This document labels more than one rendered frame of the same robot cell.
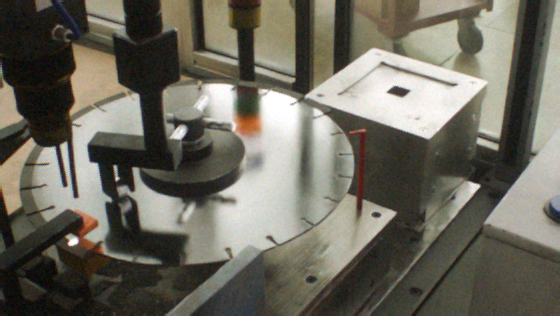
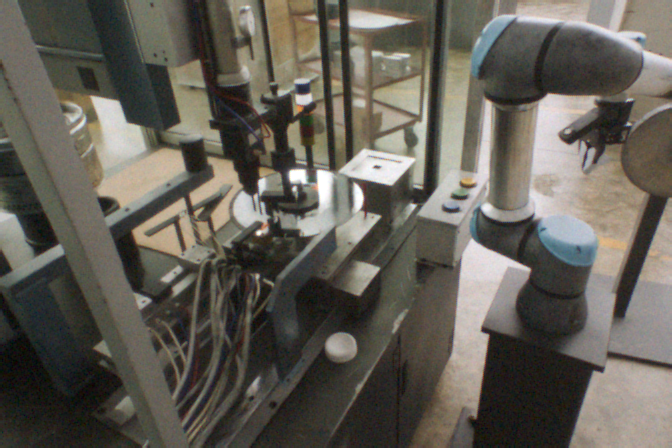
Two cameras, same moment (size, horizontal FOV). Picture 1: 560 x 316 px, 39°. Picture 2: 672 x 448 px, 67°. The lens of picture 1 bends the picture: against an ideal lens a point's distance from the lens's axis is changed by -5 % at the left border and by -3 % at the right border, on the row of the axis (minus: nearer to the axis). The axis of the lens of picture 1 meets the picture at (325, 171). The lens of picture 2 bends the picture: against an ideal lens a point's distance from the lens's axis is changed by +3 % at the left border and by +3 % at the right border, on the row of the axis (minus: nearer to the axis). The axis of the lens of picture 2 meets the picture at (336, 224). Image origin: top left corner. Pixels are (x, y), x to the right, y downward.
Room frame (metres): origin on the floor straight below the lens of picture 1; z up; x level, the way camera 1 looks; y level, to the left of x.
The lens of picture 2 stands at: (-0.40, 0.05, 1.59)
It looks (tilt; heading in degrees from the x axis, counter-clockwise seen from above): 34 degrees down; 0
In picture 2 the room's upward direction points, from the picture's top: 4 degrees counter-clockwise
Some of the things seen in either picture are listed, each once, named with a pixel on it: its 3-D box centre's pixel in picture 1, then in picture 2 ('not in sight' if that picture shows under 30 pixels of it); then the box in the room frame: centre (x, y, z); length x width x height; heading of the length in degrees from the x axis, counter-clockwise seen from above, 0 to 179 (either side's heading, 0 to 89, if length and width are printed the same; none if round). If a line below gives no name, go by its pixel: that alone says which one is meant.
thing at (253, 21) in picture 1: (244, 13); (307, 138); (0.99, 0.11, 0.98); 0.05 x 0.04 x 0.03; 58
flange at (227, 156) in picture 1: (190, 149); (297, 195); (0.69, 0.14, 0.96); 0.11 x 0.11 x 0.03
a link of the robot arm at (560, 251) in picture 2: not in sight; (560, 251); (0.44, -0.44, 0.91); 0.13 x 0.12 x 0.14; 40
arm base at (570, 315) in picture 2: not in sight; (553, 293); (0.44, -0.44, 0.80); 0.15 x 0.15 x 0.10
